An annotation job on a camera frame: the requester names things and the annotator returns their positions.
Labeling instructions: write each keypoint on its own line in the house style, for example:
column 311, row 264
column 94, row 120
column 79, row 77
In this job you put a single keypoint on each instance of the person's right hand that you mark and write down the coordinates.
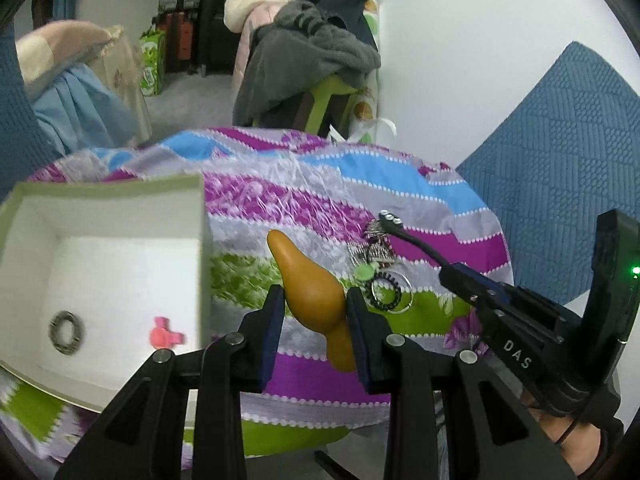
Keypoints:
column 584, row 447

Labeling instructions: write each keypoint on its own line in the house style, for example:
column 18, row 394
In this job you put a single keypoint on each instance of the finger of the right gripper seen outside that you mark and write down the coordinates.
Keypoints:
column 479, row 288

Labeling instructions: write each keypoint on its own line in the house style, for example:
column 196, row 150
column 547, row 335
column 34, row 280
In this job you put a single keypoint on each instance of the pink pillow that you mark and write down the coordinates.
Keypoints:
column 47, row 51

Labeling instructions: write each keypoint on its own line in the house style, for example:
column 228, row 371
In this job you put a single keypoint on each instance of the pink hair clip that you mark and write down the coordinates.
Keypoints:
column 162, row 337

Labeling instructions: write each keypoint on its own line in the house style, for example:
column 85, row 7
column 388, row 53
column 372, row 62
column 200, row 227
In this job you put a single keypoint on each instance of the white cardboard box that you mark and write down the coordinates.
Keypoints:
column 116, row 254

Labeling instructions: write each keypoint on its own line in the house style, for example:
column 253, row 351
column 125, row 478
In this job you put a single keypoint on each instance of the orange gourd pendant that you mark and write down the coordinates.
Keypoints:
column 315, row 298

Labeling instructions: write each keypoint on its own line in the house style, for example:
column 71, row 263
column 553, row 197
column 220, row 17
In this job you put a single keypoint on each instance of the green plastic stool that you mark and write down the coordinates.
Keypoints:
column 315, row 111

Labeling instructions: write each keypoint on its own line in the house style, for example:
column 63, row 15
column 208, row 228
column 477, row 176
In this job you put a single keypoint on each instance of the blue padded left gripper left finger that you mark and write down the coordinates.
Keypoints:
column 139, row 435

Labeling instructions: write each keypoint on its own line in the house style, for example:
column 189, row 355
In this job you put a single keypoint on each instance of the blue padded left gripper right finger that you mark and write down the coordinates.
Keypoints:
column 489, row 433

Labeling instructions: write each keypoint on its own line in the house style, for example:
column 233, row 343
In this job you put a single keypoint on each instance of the black beaded bangle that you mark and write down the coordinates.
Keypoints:
column 66, row 333

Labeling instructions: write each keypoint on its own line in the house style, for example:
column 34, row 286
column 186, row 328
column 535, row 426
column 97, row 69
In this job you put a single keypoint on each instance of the green round hair clip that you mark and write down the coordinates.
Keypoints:
column 365, row 272

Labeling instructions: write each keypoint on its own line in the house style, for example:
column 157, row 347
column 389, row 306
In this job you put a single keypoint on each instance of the colourful striped floral quilt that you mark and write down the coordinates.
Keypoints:
column 322, row 196

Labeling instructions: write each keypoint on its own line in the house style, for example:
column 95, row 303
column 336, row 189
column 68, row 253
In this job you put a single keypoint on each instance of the dark grey fleece garment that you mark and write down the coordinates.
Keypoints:
column 298, row 50

